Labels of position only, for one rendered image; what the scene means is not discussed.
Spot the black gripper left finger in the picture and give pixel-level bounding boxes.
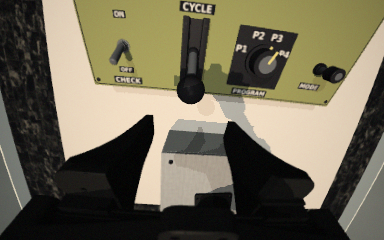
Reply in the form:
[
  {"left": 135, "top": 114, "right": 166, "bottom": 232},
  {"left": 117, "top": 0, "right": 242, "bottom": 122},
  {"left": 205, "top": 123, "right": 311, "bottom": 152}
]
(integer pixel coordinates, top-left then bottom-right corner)
[{"left": 54, "top": 114, "right": 155, "bottom": 215}]

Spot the olive control console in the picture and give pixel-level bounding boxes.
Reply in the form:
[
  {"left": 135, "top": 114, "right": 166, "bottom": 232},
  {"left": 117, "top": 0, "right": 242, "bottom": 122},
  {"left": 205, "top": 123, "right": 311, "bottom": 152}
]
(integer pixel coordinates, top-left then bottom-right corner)
[{"left": 73, "top": 0, "right": 384, "bottom": 106}]

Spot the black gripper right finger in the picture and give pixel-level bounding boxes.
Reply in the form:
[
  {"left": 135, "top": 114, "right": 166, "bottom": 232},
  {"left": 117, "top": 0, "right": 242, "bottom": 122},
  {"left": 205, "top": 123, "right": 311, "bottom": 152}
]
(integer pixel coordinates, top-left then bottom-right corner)
[{"left": 223, "top": 121, "right": 315, "bottom": 222}]

